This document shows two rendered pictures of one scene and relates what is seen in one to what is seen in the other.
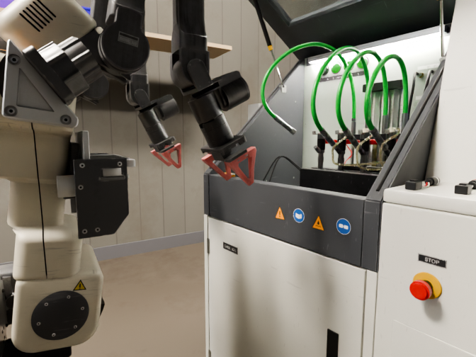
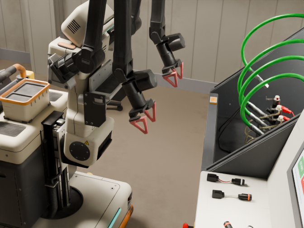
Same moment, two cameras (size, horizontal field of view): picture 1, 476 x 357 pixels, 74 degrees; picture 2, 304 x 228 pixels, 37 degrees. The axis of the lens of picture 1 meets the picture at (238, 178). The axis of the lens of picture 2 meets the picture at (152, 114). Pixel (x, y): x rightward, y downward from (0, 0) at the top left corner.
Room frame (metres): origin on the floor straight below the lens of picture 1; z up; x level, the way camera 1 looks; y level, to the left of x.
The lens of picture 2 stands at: (-0.31, -1.11, 1.89)
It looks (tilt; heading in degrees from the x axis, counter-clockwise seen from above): 29 degrees down; 47
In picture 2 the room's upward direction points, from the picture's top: 2 degrees clockwise
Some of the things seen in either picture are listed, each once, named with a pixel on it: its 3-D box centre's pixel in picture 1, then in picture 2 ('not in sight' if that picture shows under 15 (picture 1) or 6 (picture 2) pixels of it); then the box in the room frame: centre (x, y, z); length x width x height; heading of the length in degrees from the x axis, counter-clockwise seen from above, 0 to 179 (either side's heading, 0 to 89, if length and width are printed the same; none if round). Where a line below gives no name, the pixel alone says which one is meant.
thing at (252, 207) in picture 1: (271, 208); (209, 142); (0.95, -0.10, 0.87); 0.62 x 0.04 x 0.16; 39
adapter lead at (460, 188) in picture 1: (469, 185); (231, 195); (0.63, -0.47, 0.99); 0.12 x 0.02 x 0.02; 132
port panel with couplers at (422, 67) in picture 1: (431, 102); not in sight; (1.08, -0.64, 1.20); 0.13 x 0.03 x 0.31; 39
